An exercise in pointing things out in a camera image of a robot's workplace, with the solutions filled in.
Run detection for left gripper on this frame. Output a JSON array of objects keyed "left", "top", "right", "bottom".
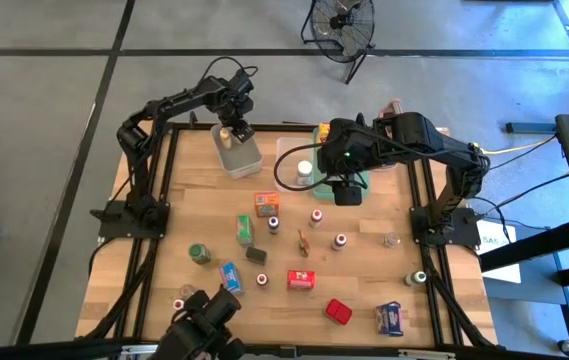
[{"left": 222, "top": 74, "right": 257, "bottom": 146}]

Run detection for white-lid spice jar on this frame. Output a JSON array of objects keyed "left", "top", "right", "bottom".
[{"left": 296, "top": 159, "right": 314, "bottom": 187}]

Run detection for orange Mini Wheats box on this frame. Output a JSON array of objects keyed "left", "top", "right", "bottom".
[{"left": 253, "top": 191, "right": 281, "bottom": 218}]

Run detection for green Apple Jacks box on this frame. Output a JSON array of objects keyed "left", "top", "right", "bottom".
[{"left": 235, "top": 213, "right": 256, "bottom": 246}]

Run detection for red cereal box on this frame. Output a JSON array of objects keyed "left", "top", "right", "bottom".
[{"left": 286, "top": 269, "right": 317, "bottom": 291}]

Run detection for small red box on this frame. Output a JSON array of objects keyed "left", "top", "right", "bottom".
[{"left": 322, "top": 298, "right": 354, "bottom": 327}]

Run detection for green-lid spice jar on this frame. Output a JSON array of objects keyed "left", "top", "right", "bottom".
[{"left": 188, "top": 242, "right": 212, "bottom": 266}]

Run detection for teal plastic tray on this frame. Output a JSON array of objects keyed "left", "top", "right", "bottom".
[{"left": 312, "top": 125, "right": 371, "bottom": 202}]

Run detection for grey plastic bin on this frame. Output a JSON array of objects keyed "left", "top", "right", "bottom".
[{"left": 209, "top": 116, "right": 264, "bottom": 181}]

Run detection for clear plastic container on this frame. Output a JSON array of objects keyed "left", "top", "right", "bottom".
[{"left": 274, "top": 137, "right": 316, "bottom": 194}]

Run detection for green food colouring bottle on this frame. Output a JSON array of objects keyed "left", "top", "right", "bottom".
[{"left": 404, "top": 270, "right": 428, "bottom": 288}]

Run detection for dark green small box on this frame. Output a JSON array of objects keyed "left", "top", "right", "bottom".
[{"left": 244, "top": 245, "right": 269, "bottom": 266}]

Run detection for dark blue cereal box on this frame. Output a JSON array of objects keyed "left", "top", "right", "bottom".
[{"left": 374, "top": 301, "right": 405, "bottom": 338}]

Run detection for blue Rice Krispies box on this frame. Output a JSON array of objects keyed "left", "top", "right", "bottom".
[{"left": 218, "top": 261, "right": 245, "bottom": 296}]

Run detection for black floor fan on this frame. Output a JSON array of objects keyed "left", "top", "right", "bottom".
[{"left": 299, "top": 0, "right": 377, "bottom": 85}]

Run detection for white paper sheet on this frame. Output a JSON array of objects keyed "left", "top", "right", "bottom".
[{"left": 476, "top": 219, "right": 522, "bottom": 285}]

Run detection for blue metal bar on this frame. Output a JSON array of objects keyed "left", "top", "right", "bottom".
[{"left": 505, "top": 121, "right": 558, "bottom": 135}]

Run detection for black metal beam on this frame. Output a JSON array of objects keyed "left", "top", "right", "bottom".
[{"left": 478, "top": 218, "right": 569, "bottom": 274}]

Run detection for black aluminium table frame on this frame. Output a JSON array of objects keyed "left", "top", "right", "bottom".
[{"left": 76, "top": 110, "right": 500, "bottom": 350}]

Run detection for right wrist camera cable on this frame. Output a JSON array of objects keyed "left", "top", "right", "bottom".
[{"left": 272, "top": 130, "right": 345, "bottom": 193}]

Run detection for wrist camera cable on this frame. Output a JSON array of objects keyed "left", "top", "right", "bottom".
[
  {"left": 197, "top": 54, "right": 260, "bottom": 89},
  {"left": 272, "top": 130, "right": 345, "bottom": 193}
]

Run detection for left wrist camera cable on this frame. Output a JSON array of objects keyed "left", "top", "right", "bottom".
[{"left": 197, "top": 54, "right": 260, "bottom": 89}]

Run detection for pink-handled box grater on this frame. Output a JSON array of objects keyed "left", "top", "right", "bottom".
[{"left": 376, "top": 97, "right": 408, "bottom": 117}]

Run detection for yellow extension cord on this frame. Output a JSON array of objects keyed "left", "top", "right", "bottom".
[{"left": 468, "top": 134, "right": 560, "bottom": 156}]

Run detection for black camera gantry beam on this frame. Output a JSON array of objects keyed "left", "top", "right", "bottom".
[{"left": 0, "top": 337, "right": 503, "bottom": 360}]

